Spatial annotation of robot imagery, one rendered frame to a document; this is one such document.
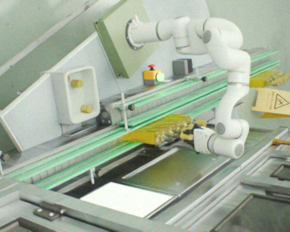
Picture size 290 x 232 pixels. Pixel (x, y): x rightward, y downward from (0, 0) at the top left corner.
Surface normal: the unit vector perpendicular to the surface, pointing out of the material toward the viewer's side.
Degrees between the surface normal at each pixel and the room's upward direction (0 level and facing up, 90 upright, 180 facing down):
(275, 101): 76
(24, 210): 90
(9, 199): 0
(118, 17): 4
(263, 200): 90
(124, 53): 4
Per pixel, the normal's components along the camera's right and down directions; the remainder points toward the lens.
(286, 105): -0.35, -0.25
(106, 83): 0.78, 0.08
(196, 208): -0.11, -0.96
